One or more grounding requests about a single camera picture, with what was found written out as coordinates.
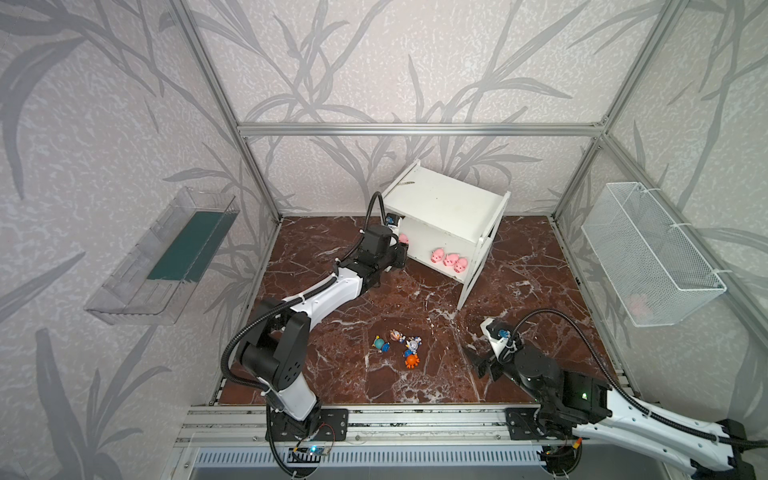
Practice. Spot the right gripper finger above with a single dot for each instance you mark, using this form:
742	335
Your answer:
494	370
480	361

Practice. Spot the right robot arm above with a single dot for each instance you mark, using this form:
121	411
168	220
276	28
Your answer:
571	405

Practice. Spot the clear plastic wall bin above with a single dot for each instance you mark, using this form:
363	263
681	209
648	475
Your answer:
154	282

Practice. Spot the lion mane Doraemon figure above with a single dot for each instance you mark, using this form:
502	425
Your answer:
397	336

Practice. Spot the white hooded Doraemon figure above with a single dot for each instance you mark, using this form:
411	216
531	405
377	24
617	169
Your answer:
413	344

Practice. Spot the white wire mesh basket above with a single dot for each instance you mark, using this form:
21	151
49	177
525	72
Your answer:
642	250

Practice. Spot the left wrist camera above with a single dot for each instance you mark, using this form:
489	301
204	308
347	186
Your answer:
392	220

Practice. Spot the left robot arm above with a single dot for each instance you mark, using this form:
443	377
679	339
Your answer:
269	353

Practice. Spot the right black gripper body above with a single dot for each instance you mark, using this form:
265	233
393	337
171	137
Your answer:
489	362

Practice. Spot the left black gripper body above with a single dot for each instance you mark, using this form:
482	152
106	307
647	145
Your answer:
396	252

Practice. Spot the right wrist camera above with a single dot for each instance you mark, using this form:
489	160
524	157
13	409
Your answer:
500	336

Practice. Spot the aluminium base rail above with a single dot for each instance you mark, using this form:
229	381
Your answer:
366	425

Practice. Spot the orange hooded Doraemon figure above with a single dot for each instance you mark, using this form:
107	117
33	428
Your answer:
411	360

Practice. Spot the white two-tier shelf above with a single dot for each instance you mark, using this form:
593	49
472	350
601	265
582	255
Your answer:
438	211

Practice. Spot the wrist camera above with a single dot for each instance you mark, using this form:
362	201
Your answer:
392	220
500	336

